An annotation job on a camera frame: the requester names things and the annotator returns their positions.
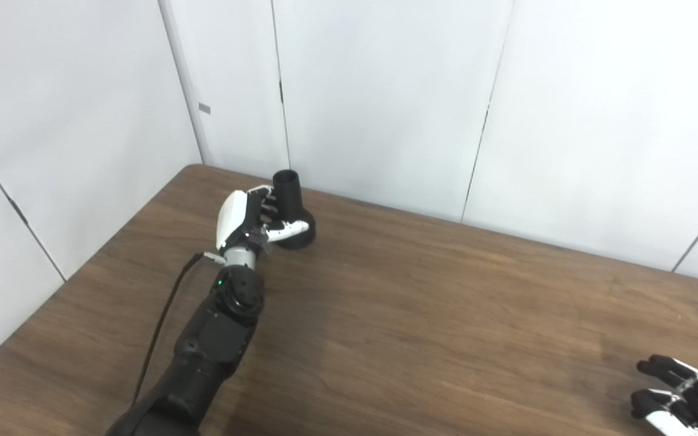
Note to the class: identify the black flared nozzle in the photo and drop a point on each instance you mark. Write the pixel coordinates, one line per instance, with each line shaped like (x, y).
(293, 209)

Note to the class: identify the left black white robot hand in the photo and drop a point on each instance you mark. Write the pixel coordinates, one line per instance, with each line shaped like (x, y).
(234, 218)

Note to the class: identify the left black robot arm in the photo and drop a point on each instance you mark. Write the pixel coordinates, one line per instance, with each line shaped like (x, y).
(216, 339)

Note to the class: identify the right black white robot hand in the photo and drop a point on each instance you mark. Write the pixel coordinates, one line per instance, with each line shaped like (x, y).
(697, 399)

